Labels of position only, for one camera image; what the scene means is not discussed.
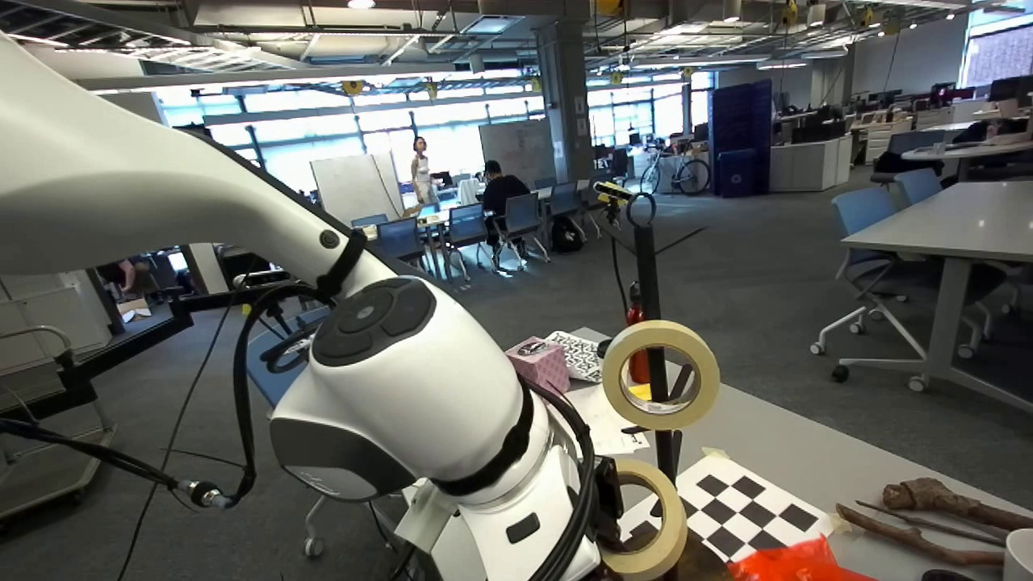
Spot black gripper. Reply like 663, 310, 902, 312
587, 455, 629, 546

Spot beige masking tape roll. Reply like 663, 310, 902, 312
597, 455, 694, 581
597, 316, 725, 437

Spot black pole wooden base holder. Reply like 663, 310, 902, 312
619, 191, 737, 581

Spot white paper sheets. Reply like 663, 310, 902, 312
566, 380, 654, 468

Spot red bottle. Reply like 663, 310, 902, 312
622, 281, 654, 389

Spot black white checkerboard sheet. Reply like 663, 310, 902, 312
642, 450, 840, 570

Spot black white marker tag sheet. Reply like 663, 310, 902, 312
543, 326, 610, 389

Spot pink patterned tissue box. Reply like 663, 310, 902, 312
502, 333, 574, 400

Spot orange plastic bag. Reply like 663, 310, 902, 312
725, 534, 878, 581

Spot black bag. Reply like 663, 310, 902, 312
546, 210, 589, 259

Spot long brown wooden branch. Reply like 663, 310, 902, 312
833, 499, 1009, 570

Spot thick brown wooden branch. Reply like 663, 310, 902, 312
878, 474, 1033, 534

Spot seated person dark clothes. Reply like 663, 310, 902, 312
474, 158, 533, 221

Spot parked bicycle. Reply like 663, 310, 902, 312
642, 142, 716, 199

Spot blue padded chair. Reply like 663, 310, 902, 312
242, 319, 326, 409

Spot standing person white top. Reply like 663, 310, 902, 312
411, 133, 434, 210

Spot blue office chair white base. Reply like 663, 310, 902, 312
808, 184, 934, 392

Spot white low cabinet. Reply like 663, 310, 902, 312
766, 133, 857, 196

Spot blue cabinet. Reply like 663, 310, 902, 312
708, 77, 779, 199

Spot white whiteboard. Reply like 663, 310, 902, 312
305, 152, 411, 225

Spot white mug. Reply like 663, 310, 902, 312
1001, 524, 1033, 581

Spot grey office table white legs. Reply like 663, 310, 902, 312
840, 174, 1033, 420

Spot black camera on thin stand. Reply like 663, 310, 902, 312
589, 179, 647, 326

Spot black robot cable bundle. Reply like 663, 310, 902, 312
0, 276, 607, 581

